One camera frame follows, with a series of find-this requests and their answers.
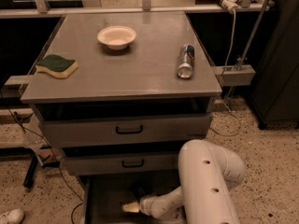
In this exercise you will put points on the grey side bracket block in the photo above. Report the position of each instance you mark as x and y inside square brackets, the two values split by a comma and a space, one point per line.
[229, 77]

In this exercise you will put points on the white paper bowl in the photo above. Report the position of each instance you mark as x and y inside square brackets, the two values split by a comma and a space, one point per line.
[116, 37]

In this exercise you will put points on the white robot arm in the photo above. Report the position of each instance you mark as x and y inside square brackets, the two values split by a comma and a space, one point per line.
[206, 172]

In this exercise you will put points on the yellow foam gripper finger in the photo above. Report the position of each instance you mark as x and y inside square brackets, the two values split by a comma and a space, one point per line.
[132, 207]

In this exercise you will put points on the metal diagonal pole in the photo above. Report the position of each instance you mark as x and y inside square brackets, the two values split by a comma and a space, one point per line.
[240, 61]

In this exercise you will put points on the grey drawer cabinet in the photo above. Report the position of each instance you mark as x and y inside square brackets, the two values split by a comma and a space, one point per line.
[141, 80]

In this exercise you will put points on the green yellow sponge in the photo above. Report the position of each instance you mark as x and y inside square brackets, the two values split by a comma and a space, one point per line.
[56, 66]

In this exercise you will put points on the grey middle drawer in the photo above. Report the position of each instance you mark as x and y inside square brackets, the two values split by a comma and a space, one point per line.
[121, 163]

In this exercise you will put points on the silver blue drink can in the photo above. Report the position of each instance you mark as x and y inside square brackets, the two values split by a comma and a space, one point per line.
[186, 61]

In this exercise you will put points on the black floor clamp tool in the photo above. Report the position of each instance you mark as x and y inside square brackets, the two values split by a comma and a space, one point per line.
[29, 178]

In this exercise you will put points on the black rxbar chocolate bar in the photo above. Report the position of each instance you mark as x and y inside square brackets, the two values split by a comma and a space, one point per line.
[139, 190]

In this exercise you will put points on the grey top drawer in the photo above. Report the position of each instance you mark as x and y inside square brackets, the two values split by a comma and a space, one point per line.
[117, 131]

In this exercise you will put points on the white sneaker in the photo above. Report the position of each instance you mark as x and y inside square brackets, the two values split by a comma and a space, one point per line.
[15, 216]

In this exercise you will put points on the dark cabinet at right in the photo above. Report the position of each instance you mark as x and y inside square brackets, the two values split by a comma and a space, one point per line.
[274, 92]

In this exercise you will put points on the grey bottom drawer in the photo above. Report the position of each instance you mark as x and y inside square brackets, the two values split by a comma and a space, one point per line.
[105, 194]

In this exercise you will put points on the grey drawer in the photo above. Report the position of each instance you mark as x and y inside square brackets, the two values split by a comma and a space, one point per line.
[121, 163]
[105, 194]
[117, 131]

